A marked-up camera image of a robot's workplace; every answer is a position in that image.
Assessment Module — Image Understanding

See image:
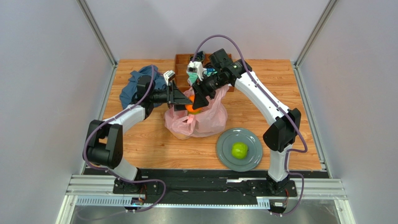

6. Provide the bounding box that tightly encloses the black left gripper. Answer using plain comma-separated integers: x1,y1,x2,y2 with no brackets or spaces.
149,80,192,112

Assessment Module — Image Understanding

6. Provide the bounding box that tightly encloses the orange fake fruit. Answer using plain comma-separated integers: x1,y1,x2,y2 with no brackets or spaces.
185,95,202,114

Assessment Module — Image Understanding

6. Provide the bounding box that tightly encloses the pink translucent plastic bag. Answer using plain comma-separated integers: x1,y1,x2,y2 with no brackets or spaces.
164,85,229,140

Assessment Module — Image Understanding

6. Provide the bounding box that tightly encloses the green fake apple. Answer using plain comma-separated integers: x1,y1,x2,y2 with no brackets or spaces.
231,142,249,160

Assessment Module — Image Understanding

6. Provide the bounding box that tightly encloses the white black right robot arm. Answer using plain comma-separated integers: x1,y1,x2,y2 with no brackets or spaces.
187,49,301,188

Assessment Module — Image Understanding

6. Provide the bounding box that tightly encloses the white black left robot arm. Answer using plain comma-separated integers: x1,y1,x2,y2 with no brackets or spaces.
83,70,192,182

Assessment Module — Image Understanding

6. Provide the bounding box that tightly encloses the teal white sock left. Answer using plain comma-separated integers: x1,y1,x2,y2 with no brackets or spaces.
186,68,198,86

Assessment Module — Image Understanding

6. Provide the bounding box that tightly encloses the teal white sock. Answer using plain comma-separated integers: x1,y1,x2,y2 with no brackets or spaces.
186,68,198,86
203,68,217,77

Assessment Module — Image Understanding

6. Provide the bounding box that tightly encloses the teal white sock right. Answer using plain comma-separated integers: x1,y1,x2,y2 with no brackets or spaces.
203,68,217,77

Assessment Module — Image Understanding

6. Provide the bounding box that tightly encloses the black rolled sock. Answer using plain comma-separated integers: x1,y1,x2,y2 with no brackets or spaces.
204,62,213,69

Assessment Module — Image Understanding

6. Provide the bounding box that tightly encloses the wooden compartment tray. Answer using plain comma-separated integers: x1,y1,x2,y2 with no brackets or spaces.
172,53,235,93

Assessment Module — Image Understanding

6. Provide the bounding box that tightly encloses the dark rolled sock back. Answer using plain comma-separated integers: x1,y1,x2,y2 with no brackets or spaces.
189,51,206,63

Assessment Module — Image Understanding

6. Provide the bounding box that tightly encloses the blue crumpled cloth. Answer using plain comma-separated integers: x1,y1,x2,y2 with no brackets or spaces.
119,65,166,109

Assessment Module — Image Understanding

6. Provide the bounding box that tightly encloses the grey round plate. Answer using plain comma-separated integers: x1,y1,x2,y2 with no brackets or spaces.
216,128,263,172

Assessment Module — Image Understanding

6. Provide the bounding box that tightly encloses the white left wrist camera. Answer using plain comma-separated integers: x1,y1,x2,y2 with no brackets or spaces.
163,70,175,85

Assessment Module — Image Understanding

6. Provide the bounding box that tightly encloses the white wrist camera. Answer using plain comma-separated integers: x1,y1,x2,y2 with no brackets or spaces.
186,61,204,80
163,70,175,85

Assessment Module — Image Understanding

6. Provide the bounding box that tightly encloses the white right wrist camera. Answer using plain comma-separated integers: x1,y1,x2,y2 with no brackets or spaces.
186,61,204,80

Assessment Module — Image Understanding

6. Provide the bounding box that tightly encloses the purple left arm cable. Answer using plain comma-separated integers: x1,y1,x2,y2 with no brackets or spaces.
82,64,167,213

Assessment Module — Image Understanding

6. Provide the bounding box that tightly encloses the aluminium frame rail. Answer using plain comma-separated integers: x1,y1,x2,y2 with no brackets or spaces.
57,169,355,224

